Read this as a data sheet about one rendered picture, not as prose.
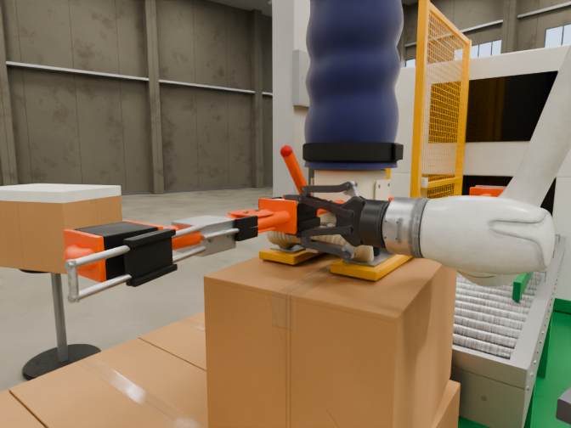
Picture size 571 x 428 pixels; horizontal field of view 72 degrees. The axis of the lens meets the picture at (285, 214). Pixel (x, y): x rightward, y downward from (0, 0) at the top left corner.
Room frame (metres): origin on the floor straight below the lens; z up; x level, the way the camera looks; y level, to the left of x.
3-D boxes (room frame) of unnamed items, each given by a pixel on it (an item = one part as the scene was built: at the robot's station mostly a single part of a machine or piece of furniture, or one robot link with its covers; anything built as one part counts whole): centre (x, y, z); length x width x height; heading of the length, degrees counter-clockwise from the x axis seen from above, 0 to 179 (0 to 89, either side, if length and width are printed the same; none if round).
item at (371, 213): (0.63, -0.13, 1.08); 0.09 x 0.07 x 0.08; 54
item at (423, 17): (2.89, -1.14, 1.05); 1.17 x 0.10 x 2.10; 143
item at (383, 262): (0.89, -0.23, 0.97); 0.34 x 0.10 x 0.05; 144
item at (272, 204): (0.74, -0.01, 1.08); 0.10 x 0.08 x 0.06; 54
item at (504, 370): (1.22, -0.39, 0.58); 0.70 x 0.03 x 0.06; 53
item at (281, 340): (0.93, -0.16, 0.74); 0.60 x 0.40 x 0.40; 148
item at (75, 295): (0.47, 0.12, 1.08); 0.31 x 0.03 x 0.05; 157
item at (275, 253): (1.00, -0.08, 0.98); 0.34 x 0.10 x 0.05; 144
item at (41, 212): (2.11, 1.28, 0.82); 0.60 x 0.40 x 0.40; 73
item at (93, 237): (0.46, 0.20, 1.08); 0.08 x 0.07 x 0.05; 144
